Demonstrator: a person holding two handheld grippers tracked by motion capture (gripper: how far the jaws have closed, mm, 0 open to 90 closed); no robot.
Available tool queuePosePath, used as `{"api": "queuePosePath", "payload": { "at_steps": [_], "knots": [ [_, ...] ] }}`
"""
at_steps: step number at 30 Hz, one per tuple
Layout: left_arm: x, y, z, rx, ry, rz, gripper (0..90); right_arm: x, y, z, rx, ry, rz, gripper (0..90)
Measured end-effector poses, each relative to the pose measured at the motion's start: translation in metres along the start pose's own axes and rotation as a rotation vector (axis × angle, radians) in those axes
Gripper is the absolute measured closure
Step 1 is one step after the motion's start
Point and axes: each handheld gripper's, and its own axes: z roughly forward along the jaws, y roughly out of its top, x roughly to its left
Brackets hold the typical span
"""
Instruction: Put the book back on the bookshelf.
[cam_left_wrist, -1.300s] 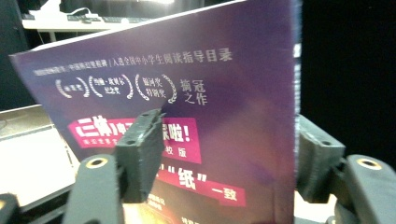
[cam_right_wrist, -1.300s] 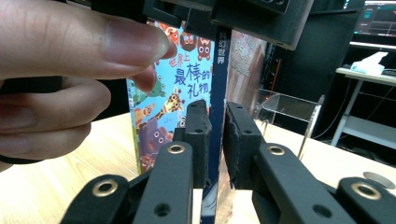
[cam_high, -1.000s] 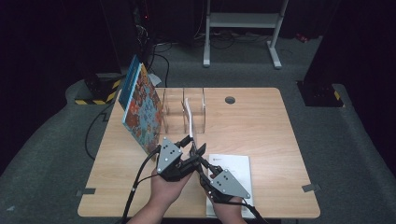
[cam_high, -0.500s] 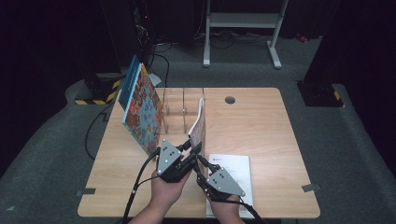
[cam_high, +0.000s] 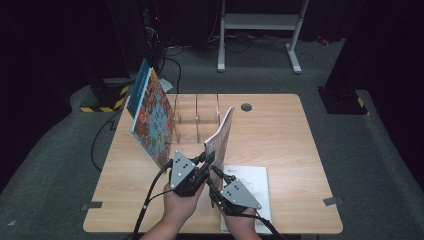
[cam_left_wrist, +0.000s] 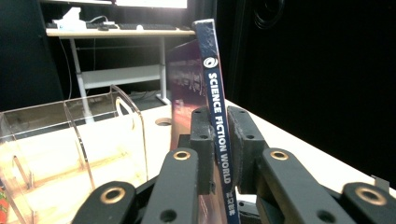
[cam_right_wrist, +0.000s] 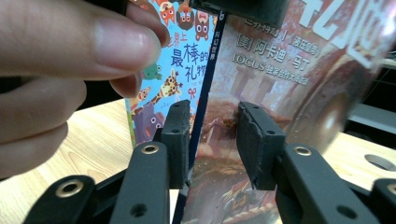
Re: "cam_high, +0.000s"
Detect dark blue picture book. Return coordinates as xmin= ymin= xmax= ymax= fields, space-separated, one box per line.
xmin=126 ymin=58 xmax=152 ymax=118

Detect dark equipment cabinet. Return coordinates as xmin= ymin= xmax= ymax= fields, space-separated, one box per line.
xmin=108 ymin=0 xmax=168 ymax=73

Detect right hand-held gripper cable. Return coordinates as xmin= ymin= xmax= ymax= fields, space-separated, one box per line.
xmin=229 ymin=211 xmax=288 ymax=240

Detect yellow black striped base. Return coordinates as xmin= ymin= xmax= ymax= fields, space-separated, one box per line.
xmin=79 ymin=78 xmax=130 ymax=113
xmin=318 ymin=85 xmax=370 ymax=116

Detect hand-held gripper cable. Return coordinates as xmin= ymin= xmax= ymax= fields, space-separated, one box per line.
xmin=229 ymin=211 xmax=288 ymax=240
xmin=132 ymin=159 xmax=175 ymax=240

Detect purple and red book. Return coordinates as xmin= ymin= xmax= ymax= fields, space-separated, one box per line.
xmin=203 ymin=105 xmax=236 ymax=191

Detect white paper scrap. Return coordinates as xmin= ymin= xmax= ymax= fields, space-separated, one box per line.
xmin=158 ymin=78 xmax=174 ymax=94

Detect person's right hand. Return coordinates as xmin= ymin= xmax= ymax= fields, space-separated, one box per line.
xmin=218 ymin=206 xmax=262 ymax=240

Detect light blue illustrated picture book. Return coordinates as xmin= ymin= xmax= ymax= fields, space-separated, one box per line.
xmin=130 ymin=67 xmax=176 ymax=169

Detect curved black floor cable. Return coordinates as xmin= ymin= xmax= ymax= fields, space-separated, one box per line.
xmin=163 ymin=56 xmax=183 ymax=94

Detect white book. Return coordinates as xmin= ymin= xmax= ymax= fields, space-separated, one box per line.
xmin=219 ymin=164 xmax=273 ymax=234

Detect clear acrylic book rack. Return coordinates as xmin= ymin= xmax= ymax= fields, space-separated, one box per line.
xmin=166 ymin=93 xmax=222 ymax=144

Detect long black floor cable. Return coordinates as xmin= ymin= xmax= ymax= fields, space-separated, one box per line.
xmin=90 ymin=109 xmax=124 ymax=173

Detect white metal stand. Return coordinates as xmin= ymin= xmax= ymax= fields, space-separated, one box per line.
xmin=217 ymin=0 xmax=310 ymax=75

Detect tangled black cable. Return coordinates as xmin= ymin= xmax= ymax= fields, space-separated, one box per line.
xmin=208 ymin=31 xmax=291 ymax=54

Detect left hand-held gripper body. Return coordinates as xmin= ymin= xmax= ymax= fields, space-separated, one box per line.
xmin=169 ymin=149 xmax=210 ymax=198

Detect left hand-held gripper cable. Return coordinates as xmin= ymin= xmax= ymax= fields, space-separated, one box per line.
xmin=132 ymin=159 xmax=175 ymax=240

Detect person's left hand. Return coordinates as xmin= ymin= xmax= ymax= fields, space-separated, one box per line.
xmin=162 ymin=183 xmax=206 ymax=228

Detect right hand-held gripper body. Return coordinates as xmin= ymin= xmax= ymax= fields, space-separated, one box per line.
xmin=215 ymin=179 xmax=263 ymax=217

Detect grey tape piece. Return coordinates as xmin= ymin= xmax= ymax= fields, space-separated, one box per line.
xmin=80 ymin=200 xmax=104 ymax=212

